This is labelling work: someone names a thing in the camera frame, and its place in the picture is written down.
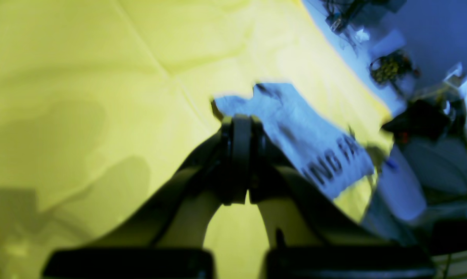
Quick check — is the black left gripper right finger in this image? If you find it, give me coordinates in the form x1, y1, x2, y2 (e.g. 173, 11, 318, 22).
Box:
250, 117, 436, 279

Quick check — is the grey t-shirt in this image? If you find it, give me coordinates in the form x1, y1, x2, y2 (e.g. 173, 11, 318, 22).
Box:
214, 83, 374, 199

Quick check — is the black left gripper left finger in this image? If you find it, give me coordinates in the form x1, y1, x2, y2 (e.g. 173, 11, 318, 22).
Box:
42, 115, 251, 279

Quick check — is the yellow tablecloth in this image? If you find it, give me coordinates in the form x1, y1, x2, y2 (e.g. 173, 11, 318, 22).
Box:
0, 0, 392, 279

